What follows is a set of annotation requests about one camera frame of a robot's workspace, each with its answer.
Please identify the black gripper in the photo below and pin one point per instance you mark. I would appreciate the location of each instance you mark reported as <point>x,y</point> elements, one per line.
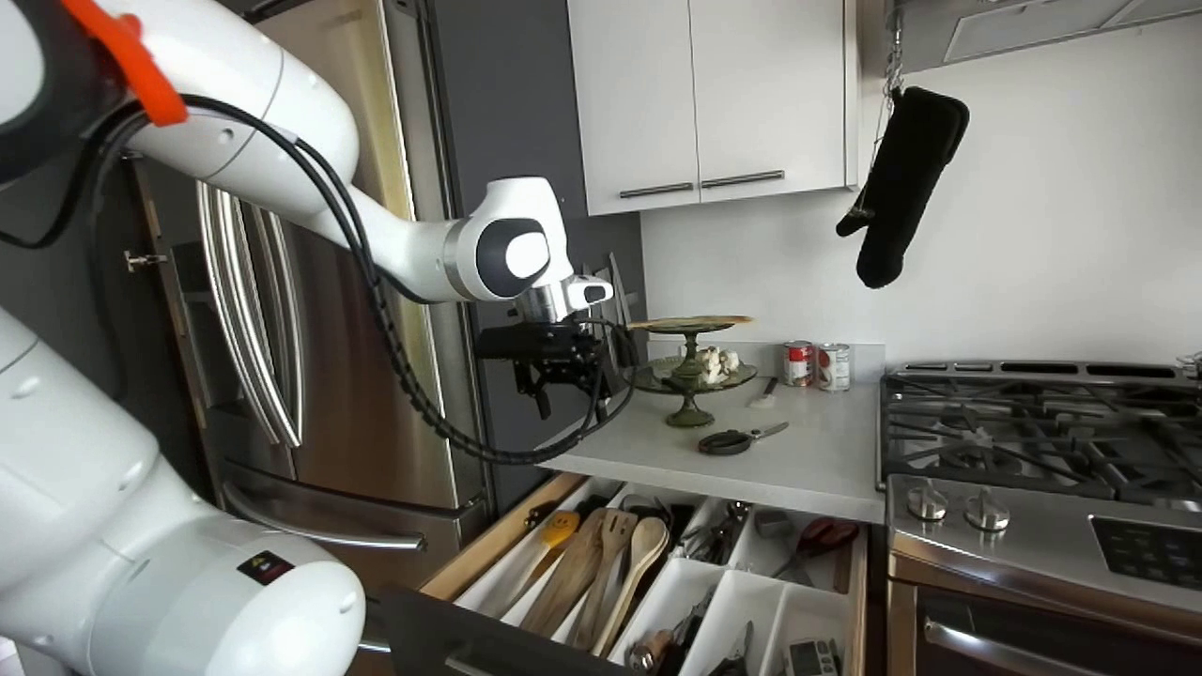
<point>530,348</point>

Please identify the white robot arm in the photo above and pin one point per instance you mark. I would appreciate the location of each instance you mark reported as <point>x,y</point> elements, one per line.
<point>124,564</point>

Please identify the long wooden spoon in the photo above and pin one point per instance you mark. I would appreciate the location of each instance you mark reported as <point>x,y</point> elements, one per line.
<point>646,541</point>

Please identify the wooden drawer with grey front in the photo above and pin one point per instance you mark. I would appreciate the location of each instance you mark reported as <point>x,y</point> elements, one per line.
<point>437,641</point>

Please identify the brass tiered cake stand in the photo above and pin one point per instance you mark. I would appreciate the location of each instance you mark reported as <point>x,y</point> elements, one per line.
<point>690,375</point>

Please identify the shiny silver ornament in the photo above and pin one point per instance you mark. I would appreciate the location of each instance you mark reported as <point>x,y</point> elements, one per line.
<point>716,367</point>

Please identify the small black pan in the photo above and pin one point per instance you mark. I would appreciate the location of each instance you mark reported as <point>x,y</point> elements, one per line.
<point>724,442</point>

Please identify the small metal utensil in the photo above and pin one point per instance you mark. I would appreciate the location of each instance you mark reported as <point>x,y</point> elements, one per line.
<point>764,387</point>

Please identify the yellow smiley face spatula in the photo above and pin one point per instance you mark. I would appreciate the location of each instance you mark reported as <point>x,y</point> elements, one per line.
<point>560,527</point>

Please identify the metal utensil pile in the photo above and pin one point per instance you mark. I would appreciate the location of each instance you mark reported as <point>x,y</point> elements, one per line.
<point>716,527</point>

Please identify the wide wooden spatula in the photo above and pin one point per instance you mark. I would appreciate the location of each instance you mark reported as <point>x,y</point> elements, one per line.
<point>567,577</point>

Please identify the white double door cabinet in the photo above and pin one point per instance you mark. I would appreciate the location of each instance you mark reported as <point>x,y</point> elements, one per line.
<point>700,99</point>

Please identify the white plastic cutlery tray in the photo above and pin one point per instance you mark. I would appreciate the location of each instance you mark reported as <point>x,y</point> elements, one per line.
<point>753,604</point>

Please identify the black oven mitt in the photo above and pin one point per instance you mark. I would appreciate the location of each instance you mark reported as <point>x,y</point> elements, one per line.
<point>908,175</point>

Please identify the silver stove knob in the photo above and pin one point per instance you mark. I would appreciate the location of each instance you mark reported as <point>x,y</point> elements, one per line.
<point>925,501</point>
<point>987,513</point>

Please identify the white digital kitchen timer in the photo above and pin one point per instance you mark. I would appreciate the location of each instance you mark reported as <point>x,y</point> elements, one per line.
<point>814,660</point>

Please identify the stainless steel gas stove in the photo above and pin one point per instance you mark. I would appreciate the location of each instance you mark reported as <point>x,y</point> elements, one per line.
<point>1038,540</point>

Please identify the range hood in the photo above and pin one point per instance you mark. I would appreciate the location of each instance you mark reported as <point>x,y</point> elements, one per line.
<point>1066,24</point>

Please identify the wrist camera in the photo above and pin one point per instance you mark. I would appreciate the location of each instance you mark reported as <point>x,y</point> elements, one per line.
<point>586,293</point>

